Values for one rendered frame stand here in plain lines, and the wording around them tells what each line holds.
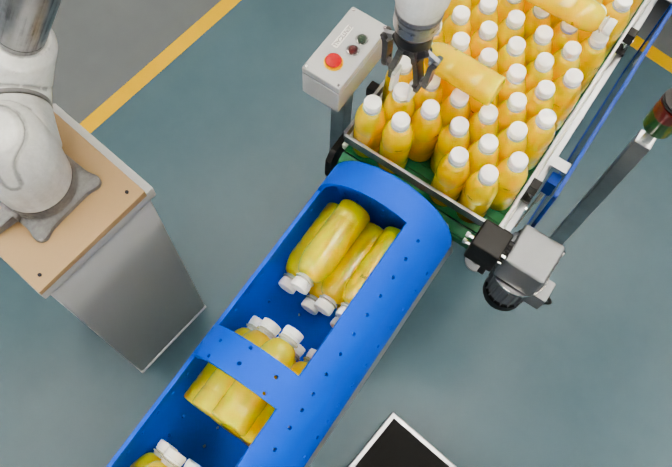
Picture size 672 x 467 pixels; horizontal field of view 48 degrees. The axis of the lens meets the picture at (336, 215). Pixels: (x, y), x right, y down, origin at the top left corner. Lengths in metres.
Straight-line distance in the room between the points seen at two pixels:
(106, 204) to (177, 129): 1.26
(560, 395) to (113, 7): 2.23
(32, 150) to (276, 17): 1.80
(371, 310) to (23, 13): 0.79
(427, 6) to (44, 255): 0.91
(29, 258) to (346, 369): 0.71
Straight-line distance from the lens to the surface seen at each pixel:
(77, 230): 1.65
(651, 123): 1.64
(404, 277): 1.38
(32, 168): 1.48
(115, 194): 1.66
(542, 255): 1.81
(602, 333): 2.74
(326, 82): 1.65
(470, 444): 2.55
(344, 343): 1.32
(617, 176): 1.84
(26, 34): 1.48
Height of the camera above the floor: 2.49
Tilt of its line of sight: 68 degrees down
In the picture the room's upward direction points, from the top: 5 degrees clockwise
